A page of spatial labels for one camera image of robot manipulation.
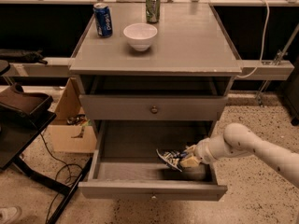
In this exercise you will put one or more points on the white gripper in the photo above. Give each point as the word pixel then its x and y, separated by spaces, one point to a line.
pixel 202 153

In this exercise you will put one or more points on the blue chip bag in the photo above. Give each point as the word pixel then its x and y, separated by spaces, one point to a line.
pixel 172 158

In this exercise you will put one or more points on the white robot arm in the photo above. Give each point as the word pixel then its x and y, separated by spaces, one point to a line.
pixel 238 141

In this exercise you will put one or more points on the brass upper drawer knob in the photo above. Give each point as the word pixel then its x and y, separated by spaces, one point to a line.
pixel 154 110

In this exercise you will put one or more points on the open grey middle drawer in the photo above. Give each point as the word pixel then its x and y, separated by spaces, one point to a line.
pixel 125 164

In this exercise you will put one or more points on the grey drawer cabinet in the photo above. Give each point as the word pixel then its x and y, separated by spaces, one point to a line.
pixel 190 57

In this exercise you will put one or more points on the closed grey upper drawer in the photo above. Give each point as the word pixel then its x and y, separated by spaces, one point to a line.
pixel 124 107

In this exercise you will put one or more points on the cardboard box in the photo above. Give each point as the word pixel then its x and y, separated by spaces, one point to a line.
pixel 71 131

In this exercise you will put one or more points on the white ceramic bowl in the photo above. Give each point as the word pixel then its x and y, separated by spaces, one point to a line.
pixel 140 36

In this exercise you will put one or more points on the green soda can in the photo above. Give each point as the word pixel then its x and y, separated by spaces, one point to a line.
pixel 153 11

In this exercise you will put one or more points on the blue Pepsi can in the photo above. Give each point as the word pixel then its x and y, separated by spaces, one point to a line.
pixel 103 19

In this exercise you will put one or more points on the black stand with tray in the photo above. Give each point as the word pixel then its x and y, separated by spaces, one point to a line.
pixel 24 116

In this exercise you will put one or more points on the white sneaker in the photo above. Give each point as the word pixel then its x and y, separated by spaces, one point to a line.
pixel 9 214

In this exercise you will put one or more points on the black object on rail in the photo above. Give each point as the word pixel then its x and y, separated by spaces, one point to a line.
pixel 22 56

